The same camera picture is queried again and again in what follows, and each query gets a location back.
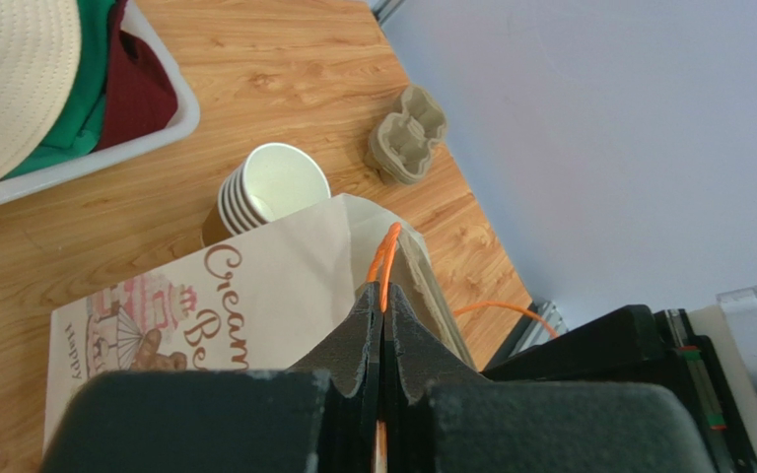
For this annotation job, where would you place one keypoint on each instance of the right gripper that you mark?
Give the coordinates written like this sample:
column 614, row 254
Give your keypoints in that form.
column 635, row 344

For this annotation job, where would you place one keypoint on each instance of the green cloth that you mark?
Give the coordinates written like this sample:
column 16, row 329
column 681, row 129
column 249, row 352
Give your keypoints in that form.
column 78, row 128

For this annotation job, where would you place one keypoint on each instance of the stack of paper cups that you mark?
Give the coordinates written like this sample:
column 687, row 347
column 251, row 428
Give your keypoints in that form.
column 276, row 180

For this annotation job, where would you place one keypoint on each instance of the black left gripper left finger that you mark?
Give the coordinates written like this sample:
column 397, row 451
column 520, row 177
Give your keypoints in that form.
column 319, row 415

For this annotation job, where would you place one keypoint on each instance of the grey pulp cup carrier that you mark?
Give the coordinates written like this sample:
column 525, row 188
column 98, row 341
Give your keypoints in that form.
column 412, row 272

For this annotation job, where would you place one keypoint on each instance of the white paper bag orange handles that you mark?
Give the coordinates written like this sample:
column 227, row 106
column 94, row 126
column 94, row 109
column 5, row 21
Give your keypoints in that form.
column 257, row 301

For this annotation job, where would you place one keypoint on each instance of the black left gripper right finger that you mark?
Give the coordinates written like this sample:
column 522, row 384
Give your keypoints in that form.
column 443, row 416

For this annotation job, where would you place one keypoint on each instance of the beige bucket hat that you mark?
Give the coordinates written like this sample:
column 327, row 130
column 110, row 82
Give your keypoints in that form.
column 40, row 47

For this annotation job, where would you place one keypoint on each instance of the dark red cloth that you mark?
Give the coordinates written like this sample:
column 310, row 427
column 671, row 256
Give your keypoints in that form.
column 139, row 97

